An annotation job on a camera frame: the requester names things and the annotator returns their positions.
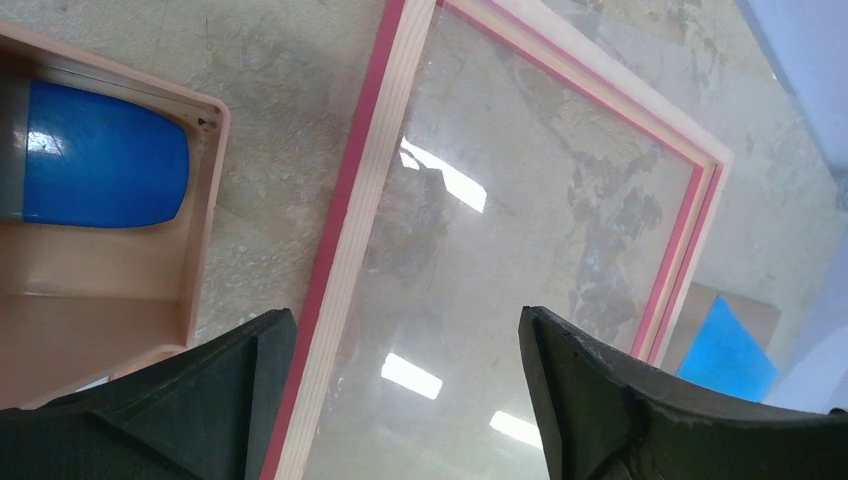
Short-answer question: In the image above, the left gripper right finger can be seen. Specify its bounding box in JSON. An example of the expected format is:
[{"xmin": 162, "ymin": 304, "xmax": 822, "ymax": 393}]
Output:
[{"xmin": 518, "ymin": 306, "xmax": 847, "ymax": 479}]

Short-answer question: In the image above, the beach landscape photo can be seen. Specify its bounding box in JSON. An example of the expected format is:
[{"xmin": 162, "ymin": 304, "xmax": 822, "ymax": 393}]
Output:
[{"xmin": 676, "ymin": 296, "xmax": 778, "ymax": 402}]

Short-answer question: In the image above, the orange plastic desk organizer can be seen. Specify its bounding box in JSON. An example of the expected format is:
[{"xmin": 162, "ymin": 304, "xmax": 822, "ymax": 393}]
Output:
[{"xmin": 1, "ymin": 23, "xmax": 231, "ymax": 408}]

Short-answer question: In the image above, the brown cardboard backing board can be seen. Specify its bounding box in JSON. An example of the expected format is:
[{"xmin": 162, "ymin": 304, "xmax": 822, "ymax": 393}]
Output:
[{"xmin": 660, "ymin": 283, "xmax": 782, "ymax": 374}]

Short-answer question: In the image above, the blue stapler in organizer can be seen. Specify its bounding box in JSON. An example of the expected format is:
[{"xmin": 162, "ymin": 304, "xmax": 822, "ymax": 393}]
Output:
[{"xmin": 1, "ymin": 75, "xmax": 190, "ymax": 229}]

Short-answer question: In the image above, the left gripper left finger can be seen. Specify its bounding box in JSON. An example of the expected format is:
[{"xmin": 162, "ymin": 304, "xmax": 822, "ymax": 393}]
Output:
[{"xmin": 1, "ymin": 309, "xmax": 297, "ymax": 479}]

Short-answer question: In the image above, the pink wooden photo frame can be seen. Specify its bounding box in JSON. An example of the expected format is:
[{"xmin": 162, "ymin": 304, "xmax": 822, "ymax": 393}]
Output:
[{"xmin": 262, "ymin": 1, "xmax": 734, "ymax": 479}]

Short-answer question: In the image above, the clear acrylic glass sheet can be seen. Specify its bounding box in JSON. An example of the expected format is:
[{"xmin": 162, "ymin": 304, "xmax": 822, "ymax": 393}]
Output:
[{"xmin": 302, "ymin": 8, "xmax": 694, "ymax": 479}]

